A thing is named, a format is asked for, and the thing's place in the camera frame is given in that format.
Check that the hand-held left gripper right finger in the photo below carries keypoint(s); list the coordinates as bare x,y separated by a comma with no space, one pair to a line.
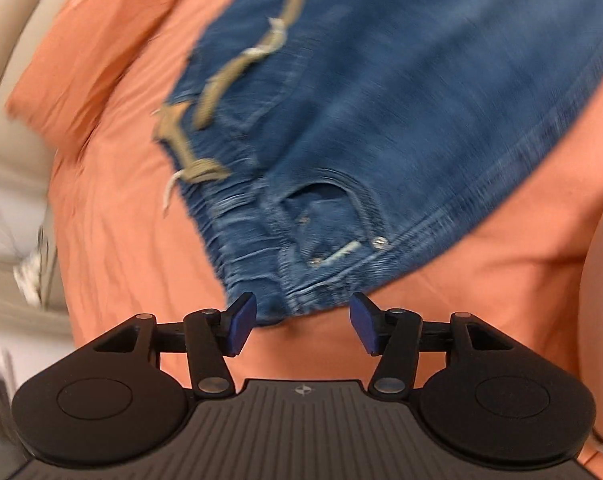
364,324

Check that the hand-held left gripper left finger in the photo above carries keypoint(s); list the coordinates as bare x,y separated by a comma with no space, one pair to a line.
241,324

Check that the blue denim pants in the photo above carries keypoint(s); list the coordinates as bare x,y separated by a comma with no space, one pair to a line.
391,110

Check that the orange bed sheet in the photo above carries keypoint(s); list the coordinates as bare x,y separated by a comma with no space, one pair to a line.
481,280

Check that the white crumpled cloth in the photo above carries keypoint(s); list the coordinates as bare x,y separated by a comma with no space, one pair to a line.
32,272

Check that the orange pillow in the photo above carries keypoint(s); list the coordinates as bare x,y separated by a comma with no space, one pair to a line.
96,55

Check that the beige padded headboard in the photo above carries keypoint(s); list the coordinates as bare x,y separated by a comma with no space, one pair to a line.
1,35

